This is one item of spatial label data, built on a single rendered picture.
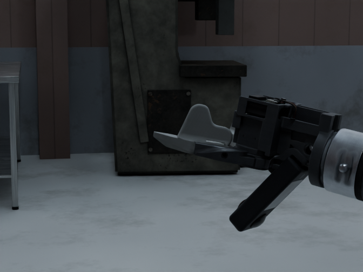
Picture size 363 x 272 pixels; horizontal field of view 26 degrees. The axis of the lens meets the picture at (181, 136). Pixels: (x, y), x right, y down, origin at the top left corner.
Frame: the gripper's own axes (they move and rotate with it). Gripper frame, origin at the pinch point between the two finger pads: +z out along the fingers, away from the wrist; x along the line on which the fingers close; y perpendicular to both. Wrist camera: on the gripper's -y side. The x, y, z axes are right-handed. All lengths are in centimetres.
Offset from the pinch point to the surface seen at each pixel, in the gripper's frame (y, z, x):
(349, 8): 40, 240, -746
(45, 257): -142, 222, -262
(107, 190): -143, 299, -429
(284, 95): -63, 278, -703
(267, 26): 6, 305, -686
